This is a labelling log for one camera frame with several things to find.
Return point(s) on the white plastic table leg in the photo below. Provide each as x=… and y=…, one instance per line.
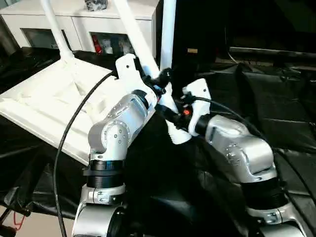
x=138, y=42
x=168, y=32
x=55, y=29

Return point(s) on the white plastic table top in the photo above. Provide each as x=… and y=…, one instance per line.
x=37, y=103

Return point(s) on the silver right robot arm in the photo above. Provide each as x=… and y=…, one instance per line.
x=237, y=148

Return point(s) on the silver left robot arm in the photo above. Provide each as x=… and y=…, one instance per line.
x=123, y=116

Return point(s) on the small tan label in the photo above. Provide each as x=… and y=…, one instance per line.
x=192, y=50

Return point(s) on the white glass-door cabinet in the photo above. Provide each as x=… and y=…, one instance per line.
x=98, y=22

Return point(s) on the black plastic mat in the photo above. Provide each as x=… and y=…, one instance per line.
x=271, y=111

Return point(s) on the black bundle in clear bag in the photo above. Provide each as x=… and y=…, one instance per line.
x=96, y=5

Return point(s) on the black fabric backdrop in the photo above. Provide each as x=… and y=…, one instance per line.
x=247, y=22

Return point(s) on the dark horizontal bar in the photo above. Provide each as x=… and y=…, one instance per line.
x=271, y=51

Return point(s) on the grey metal tripod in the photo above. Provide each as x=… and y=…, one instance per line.
x=6, y=39

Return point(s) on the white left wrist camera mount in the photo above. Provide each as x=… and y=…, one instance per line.
x=128, y=74

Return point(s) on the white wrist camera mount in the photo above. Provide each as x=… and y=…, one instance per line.
x=128, y=74
x=200, y=89

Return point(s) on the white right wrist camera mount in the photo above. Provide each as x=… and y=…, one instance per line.
x=200, y=89

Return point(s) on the black folding table frame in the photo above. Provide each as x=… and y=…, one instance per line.
x=24, y=211

